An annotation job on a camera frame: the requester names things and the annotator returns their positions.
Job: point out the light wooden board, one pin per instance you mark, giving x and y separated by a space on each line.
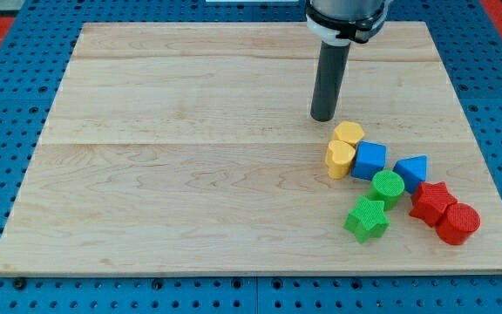
188 150

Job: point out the yellow heart block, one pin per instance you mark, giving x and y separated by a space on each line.
339 157

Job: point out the yellow hexagon block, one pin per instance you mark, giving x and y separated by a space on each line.
349 132

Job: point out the blue cube block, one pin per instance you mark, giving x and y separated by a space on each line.
370 159

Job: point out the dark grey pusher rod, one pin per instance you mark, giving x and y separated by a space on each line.
328 81

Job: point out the green star block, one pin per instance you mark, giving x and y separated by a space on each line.
367 219

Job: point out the green cylinder block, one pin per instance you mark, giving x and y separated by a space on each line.
386 186

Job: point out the blue triangle block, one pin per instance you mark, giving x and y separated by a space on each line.
413 171

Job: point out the red star block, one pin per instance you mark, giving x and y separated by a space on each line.
430 201

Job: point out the red cylinder block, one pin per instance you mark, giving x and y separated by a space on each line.
459 222

